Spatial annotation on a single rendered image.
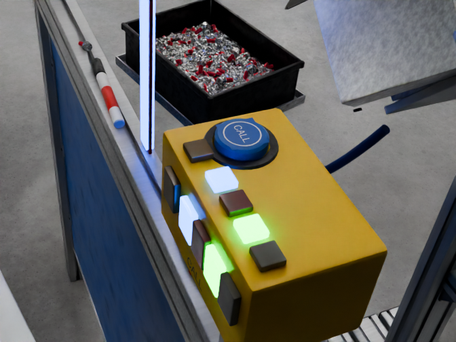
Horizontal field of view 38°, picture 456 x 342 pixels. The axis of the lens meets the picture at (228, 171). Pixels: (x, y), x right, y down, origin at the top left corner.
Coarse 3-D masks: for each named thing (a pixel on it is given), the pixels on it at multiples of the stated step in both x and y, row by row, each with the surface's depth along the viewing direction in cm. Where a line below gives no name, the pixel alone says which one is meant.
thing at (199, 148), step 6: (204, 138) 48; (186, 144) 48; (192, 144) 48; (198, 144) 48; (204, 144) 48; (186, 150) 47; (192, 150) 47; (198, 150) 47; (204, 150) 47; (210, 150) 47; (192, 156) 47; (198, 156) 47; (204, 156) 47; (210, 156) 47; (192, 162) 47
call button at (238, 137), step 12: (228, 120) 49; (240, 120) 50; (252, 120) 50; (216, 132) 48; (228, 132) 48; (240, 132) 48; (252, 132) 49; (264, 132) 49; (216, 144) 48; (228, 144) 47; (240, 144) 48; (252, 144) 48; (264, 144) 48; (228, 156) 48; (240, 156) 47; (252, 156) 47
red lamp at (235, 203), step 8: (232, 192) 44; (240, 192) 45; (224, 200) 44; (232, 200) 44; (240, 200) 44; (248, 200) 44; (224, 208) 44; (232, 208) 43; (240, 208) 43; (248, 208) 44; (232, 216) 44
